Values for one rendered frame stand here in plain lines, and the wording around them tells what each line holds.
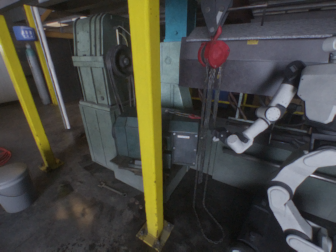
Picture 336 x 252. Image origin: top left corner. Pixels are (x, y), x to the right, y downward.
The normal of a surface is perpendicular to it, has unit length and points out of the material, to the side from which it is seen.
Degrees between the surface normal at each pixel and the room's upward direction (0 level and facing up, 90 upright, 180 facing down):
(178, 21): 90
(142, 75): 90
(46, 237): 0
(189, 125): 45
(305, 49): 78
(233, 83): 90
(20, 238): 0
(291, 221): 90
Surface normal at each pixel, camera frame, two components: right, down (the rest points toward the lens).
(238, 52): -0.49, 0.16
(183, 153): -0.19, 0.41
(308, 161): -0.64, 0.32
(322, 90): -0.98, 0.17
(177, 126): -0.14, -0.36
